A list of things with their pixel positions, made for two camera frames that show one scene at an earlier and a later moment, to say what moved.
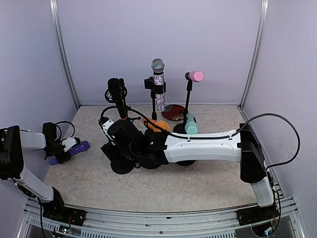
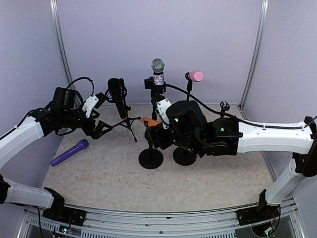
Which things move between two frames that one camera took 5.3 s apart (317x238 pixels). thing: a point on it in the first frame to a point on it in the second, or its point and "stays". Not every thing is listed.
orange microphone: x=162 y=124 stays
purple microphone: x=73 y=150 stays
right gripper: x=110 y=152 to x=156 y=136
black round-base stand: x=122 y=165 to x=224 y=107
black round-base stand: x=154 y=156 stays
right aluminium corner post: x=260 y=33 stays
